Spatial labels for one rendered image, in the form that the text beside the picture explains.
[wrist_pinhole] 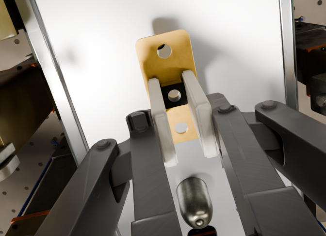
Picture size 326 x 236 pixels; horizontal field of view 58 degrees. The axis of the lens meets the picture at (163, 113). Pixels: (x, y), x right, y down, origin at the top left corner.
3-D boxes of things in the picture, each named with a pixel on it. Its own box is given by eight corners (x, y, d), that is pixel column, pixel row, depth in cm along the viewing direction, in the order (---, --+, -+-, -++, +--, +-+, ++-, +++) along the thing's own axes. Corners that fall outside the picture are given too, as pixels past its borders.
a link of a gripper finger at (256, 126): (220, 132, 13) (288, 117, 13) (201, 95, 17) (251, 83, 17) (224, 161, 13) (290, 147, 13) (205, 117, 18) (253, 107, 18)
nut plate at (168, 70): (207, 134, 23) (210, 141, 22) (160, 145, 23) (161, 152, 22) (187, 26, 20) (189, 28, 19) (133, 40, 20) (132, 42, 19)
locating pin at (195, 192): (206, 190, 33) (220, 234, 27) (178, 196, 33) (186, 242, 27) (201, 166, 32) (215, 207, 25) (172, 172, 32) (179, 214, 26)
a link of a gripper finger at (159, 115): (179, 165, 15) (165, 169, 15) (166, 115, 22) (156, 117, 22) (166, 113, 14) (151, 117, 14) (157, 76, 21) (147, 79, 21)
